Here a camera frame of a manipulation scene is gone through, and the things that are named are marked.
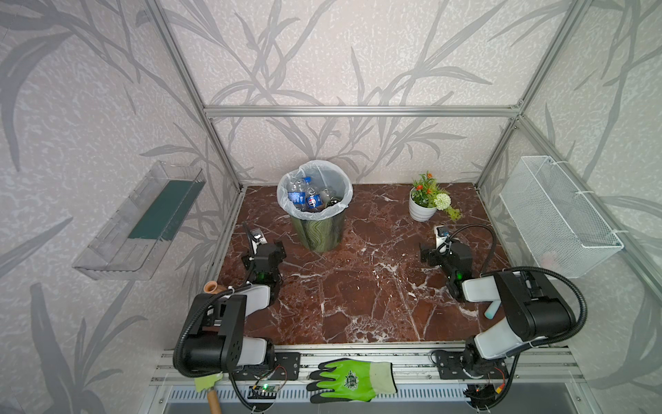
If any blue cap pepsi bottle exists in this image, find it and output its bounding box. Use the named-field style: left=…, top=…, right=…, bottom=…
left=303, top=177, right=324, bottom=212

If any blue cap blue label bottle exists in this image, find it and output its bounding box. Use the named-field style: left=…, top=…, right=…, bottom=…
left=287, top=178, right=307, bottom=211

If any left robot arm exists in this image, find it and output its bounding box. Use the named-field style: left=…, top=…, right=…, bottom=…
left=172, top=241, right=286, bottom=378

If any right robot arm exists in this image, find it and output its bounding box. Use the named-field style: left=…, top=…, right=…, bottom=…
left=420, top=241, right=588, bottom=380

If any green wood-pattern trash bin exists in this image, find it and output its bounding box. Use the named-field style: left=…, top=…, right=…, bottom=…
left=291, top=211, right=346, bottom=253

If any clear plastic bin liner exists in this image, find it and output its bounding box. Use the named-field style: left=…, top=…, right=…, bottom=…
left=277, top=160, right=353, bottom=221

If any small terracotta pot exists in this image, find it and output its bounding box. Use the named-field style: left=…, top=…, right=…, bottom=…
left=203, top=281, right=227, bottom=294

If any light blue small shovel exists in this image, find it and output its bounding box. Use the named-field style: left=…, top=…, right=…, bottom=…
left=484, top=300, right=501, bottom=320

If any white pot with artificial flowers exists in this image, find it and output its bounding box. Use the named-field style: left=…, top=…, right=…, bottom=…
left=409, top=172, right=463, bottom=223

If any green and black work glove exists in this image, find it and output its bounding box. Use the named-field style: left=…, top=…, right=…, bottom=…
left=306, top=358, right=398, bottom=405

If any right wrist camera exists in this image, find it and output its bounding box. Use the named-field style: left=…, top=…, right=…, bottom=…
left=434, top=226, right=452, bottom=255

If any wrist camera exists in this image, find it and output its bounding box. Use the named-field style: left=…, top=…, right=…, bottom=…
left=245, top=224, right=267, bottom=250
left=434, top=226, right=452, bottom=255

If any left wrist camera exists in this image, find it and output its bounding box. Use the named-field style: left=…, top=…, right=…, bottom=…
left=245, top=224, right=267, bottom=250

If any white wire mesh basket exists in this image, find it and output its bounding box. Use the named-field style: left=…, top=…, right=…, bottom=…
left=500, top=155, right=624, bottom=279

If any left circuit board with wires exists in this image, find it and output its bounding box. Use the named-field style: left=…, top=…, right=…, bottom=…
left=248, top=365, right=288, bottom=401

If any circuit board with wires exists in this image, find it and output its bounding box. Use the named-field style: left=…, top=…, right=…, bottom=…
left=464, top=383, right=510, bottom=411
left=248, top=365, right=288, bottom=401

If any clear acrylic wall shelf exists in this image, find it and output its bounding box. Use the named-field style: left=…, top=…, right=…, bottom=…
left=72, top=161, right=206, bottom=281

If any right circuit board with wires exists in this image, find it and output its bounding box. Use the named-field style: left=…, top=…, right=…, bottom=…
left=464, top=383, right=510, bottom=411

